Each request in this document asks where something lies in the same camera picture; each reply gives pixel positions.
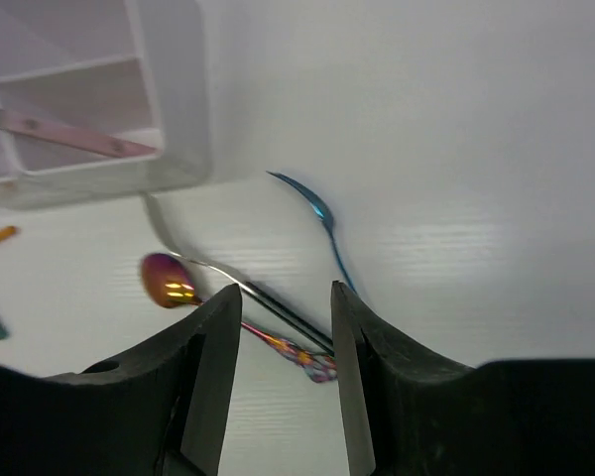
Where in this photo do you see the right white divided container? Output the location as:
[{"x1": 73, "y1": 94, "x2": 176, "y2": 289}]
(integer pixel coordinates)
[{"x1": 0, "y1": 1, "x2": 211, "y2": 209}]

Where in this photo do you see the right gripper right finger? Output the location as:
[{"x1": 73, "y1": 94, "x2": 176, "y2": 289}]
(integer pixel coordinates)
[{"x1": 330, "y1": 282, "x2": 595, "y2": 475}]

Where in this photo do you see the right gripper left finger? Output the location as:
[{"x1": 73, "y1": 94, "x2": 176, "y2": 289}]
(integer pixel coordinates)
[{"x1": 0, "y1": 285, "x2": 242, "y2": 475}]

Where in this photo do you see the pink handled silver fork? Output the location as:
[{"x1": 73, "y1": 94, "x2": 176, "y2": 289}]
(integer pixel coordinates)
[{"x1": 0, "y1": 109, "x2": 156, "y2": 159}]

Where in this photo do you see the blue metal fork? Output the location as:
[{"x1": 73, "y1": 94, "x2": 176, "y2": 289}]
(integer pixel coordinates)
[{"x1": 267, "y1": 171, "x2": 357, "y2": 293}]

